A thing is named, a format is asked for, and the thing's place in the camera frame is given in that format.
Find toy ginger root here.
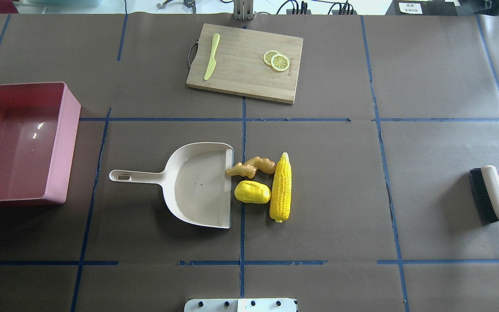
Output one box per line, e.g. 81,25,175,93
225,156,276,179

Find yellow toy corn cob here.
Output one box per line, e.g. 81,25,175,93
269,152,292,223

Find beige plastic dustpan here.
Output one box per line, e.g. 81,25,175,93
109,142,234,229

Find beige hand brush black bristles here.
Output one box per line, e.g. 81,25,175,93
469,165,499,224

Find pink plastic bin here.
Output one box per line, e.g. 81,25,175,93
0,82,81,207

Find bamboo cutting board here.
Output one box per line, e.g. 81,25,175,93
186,23,304,104

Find rear lemon slice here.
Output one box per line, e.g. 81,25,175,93
262,50,279,67

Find yellow-green plastic knife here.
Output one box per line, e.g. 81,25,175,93
204,33,220,81

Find aluminium frame post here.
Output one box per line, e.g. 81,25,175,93
233,0,255,20

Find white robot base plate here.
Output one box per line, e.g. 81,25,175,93
184,298,298,312

